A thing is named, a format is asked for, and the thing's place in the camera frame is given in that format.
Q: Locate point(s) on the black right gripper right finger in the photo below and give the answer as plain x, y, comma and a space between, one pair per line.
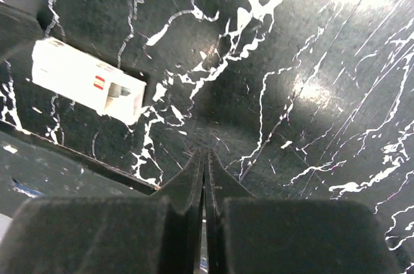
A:
247, 234

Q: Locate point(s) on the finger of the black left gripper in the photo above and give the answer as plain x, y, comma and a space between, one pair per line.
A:
18, 29

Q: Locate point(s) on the staple box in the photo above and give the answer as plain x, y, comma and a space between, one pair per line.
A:
87, 80

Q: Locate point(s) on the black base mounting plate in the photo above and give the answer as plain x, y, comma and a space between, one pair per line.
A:
30, 165

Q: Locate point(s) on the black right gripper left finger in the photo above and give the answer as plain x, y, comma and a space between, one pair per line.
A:
160, 233

